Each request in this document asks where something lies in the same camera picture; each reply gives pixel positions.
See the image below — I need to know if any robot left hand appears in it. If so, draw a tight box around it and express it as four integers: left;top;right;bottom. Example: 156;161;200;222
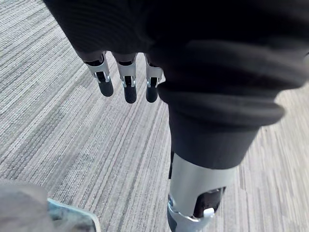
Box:
42;0;309;232

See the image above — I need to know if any silver robot leg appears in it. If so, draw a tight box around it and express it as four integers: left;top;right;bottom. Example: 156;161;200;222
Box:
0;178;101;232

